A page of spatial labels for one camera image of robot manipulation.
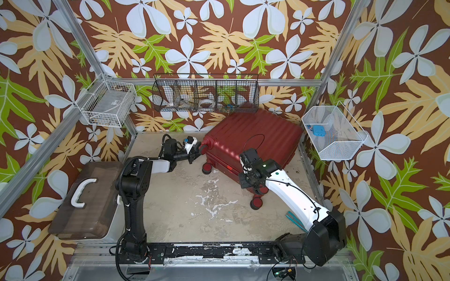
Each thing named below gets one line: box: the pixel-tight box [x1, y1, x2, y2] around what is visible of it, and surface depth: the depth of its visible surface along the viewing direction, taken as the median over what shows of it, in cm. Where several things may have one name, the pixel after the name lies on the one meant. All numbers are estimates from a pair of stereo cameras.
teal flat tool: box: [285, 210, 309, 233], surface depth 86 cm
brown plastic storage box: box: [48, 161, 123, 240], surface depth 73 cm
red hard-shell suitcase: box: [198, 110, 303, 210], surface depth 90 cm
